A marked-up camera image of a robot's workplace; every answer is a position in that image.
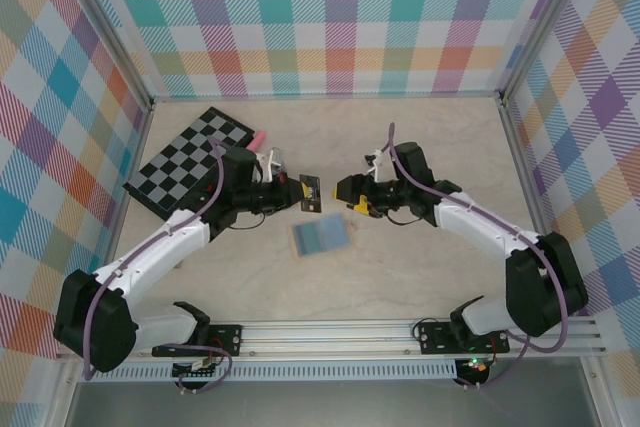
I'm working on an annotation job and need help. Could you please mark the black credit card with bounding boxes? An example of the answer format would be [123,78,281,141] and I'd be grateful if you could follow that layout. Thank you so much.
[298,174,325,214]

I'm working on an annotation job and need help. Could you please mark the beige card holder blue sleeves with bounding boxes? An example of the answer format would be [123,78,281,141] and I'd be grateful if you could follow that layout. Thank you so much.
[288,213,357,262]

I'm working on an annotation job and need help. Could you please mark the black grey chessboard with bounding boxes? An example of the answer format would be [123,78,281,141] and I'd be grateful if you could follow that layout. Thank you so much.
[122,106,256,222]

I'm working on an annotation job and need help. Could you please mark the small circuit board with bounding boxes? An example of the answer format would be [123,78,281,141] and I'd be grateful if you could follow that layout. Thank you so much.
[172,359,221,381]

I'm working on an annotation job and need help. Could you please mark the circuit board with lit leds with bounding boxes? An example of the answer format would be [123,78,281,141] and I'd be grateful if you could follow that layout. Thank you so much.
[457,354,494,377]

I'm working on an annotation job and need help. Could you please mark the thin black cable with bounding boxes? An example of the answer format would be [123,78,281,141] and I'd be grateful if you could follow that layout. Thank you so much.
[233,210,274,231]
[372,210,417,226]

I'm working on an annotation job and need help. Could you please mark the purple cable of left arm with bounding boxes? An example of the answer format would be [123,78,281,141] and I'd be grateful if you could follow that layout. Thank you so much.
[82,138,235,394]

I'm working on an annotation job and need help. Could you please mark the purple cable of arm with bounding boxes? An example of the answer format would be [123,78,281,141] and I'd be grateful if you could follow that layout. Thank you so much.
[382,122,571,392]
[82,138,235,394]

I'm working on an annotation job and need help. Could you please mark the aluminium frame crossbar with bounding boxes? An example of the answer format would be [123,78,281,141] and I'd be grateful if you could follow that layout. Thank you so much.
[149,89,507,104]

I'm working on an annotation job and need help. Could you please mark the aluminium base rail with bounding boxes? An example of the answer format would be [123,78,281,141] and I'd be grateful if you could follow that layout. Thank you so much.
[54,319,606,363]

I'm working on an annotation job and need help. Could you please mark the white slotted cable duct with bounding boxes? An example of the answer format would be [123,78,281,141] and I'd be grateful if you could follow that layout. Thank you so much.
[107,364,459,383]

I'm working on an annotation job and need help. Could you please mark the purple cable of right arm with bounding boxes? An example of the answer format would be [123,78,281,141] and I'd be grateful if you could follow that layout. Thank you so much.
[382,122,571,392]

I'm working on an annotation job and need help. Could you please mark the aluminium frame post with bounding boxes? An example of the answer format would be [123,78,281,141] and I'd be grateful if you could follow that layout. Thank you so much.
[53,0,155,106]
[498,0,599,101]

